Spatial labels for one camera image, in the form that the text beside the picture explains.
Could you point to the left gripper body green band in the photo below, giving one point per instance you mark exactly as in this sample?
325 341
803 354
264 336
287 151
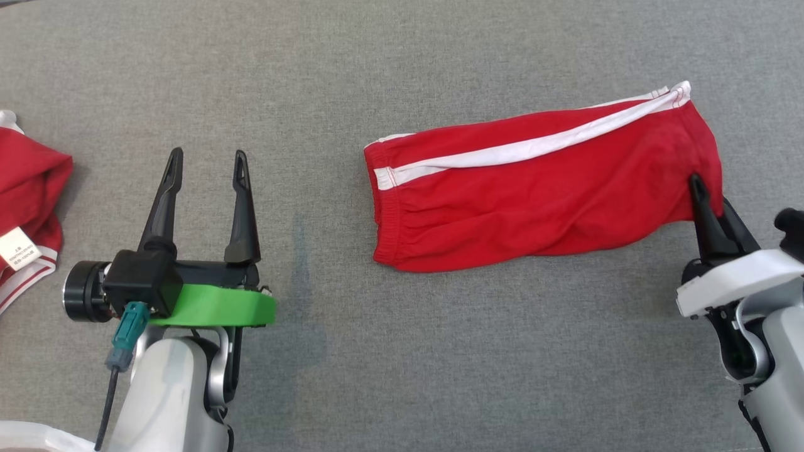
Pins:
220 307

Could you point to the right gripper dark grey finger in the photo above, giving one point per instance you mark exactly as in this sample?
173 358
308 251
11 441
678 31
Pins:
738 238
708 232

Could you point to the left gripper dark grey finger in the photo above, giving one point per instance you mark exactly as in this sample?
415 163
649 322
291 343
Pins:
162 220
243 232

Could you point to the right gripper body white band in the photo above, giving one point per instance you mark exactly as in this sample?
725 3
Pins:
735 279

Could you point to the red basketball jersey with lettering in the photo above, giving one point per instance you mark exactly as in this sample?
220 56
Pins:
28 188

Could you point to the red shorts with white stripe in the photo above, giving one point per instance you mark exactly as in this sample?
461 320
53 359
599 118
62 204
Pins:
540 201

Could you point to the grey fabric sofa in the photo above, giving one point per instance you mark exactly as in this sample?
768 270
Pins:
402 351

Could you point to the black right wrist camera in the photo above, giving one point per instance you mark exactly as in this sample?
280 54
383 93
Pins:
793 232

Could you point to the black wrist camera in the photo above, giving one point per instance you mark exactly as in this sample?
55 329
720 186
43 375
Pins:
138 279
793 232

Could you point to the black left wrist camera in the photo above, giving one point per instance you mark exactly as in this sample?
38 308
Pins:
138 279

